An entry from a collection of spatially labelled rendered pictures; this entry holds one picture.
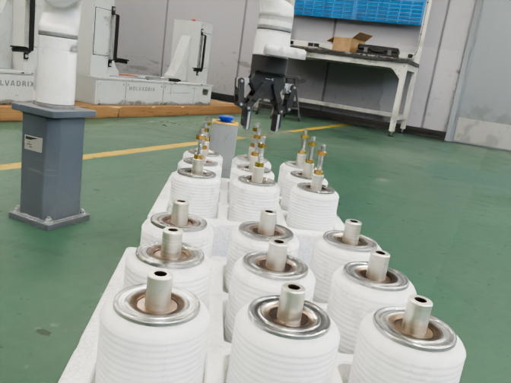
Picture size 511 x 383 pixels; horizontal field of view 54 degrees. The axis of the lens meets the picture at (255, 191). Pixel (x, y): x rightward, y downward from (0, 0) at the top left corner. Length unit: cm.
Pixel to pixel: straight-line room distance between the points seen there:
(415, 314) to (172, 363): 22
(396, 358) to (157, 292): 21
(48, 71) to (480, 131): 503
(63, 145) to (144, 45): 621
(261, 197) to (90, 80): 279
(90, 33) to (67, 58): 231
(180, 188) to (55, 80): 52
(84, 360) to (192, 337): 12
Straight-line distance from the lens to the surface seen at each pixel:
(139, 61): 755
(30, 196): 139
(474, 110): 586
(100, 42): 368
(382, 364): 47
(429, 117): 590
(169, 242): 55
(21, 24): 329
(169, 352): 43
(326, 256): 67
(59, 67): 133
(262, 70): 104
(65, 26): 134
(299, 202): 96
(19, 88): 319
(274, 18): 105
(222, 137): 134
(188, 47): 470
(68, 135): 134
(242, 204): 95
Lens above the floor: 46
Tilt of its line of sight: 14 degrees down
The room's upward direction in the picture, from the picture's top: 8 degrees clockwise
